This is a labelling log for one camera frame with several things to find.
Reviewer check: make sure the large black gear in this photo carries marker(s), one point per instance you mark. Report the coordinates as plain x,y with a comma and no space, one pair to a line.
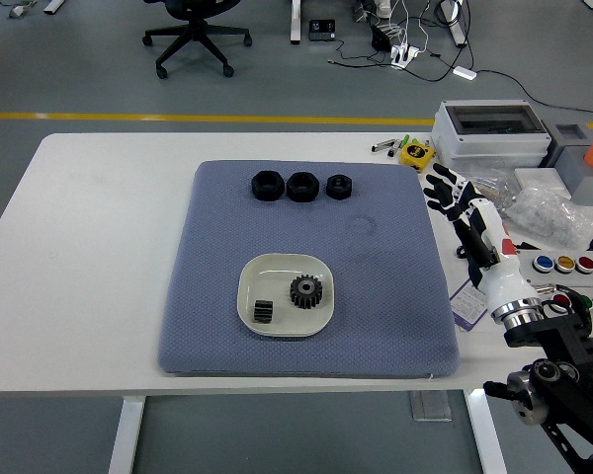
307,296

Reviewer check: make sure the black office chair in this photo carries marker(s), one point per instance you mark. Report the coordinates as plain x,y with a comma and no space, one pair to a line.
195,29

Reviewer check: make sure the large black hex nut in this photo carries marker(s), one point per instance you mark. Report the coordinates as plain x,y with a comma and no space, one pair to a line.
302,192
267,190

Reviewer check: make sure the white table leg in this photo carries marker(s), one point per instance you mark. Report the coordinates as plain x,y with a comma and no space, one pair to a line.
126,434
486,439

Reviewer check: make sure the small black hex nut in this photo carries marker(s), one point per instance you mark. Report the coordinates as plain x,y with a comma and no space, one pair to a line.
339,190

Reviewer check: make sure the blue-grey textured mat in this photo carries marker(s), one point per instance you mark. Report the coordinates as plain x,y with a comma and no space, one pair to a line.
212,276

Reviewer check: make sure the clear bag of resistors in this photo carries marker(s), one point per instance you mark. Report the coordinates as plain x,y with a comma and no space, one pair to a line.
494,185

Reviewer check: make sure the yellow tape measure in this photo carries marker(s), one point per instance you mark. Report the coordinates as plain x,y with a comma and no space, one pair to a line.
416,154

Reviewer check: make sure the green marker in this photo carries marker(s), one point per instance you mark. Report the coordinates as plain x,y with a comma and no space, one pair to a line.
404,140

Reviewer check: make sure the black desk phone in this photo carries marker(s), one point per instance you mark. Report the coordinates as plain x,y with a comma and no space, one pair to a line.
322,29

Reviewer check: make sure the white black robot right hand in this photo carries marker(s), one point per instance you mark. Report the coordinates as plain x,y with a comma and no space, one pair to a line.
504,276

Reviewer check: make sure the small black gear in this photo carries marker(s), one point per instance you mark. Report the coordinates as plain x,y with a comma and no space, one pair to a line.
262,312

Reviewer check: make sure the silver black marker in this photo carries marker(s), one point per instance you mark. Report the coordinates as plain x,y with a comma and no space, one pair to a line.
383,145

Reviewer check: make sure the white power adapter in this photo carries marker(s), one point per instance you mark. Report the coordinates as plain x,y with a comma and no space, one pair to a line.
464,72

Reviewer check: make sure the white desk leg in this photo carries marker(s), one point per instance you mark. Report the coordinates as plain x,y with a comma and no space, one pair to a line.
296,22
455,24

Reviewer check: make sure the white square plate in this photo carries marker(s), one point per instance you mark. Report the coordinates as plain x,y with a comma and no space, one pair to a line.
277,276

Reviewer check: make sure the purple-edged label card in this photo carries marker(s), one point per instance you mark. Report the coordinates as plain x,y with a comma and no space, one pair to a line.
467,306

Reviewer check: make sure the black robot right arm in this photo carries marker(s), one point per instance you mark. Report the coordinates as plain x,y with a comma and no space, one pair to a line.
563,340

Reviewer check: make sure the grey electrical enclosure box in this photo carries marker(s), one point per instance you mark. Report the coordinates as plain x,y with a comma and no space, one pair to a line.
489,145

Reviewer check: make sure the white power strip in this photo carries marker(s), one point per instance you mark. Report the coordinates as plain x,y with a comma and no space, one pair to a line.
404,54

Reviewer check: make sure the clear bag of parts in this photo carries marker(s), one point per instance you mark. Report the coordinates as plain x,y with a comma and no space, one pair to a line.
548,214

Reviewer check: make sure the black power brick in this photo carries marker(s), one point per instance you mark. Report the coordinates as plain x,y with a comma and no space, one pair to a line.
381,38

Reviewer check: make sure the small grey recessed box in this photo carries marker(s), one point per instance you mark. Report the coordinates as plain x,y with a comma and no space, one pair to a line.
568,140

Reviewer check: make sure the four-button control box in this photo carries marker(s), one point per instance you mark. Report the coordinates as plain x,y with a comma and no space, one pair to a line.
573,276

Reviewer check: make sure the grey block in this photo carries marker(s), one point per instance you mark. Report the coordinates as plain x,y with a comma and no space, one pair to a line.
588,182

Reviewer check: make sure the white flat box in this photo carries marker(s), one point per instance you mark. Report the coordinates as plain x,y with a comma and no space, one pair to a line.
538,177

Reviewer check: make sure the grey floor plate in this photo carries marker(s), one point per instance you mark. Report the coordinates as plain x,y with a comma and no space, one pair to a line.
430,407

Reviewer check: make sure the black white marker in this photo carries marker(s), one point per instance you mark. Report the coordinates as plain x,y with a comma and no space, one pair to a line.
393,152

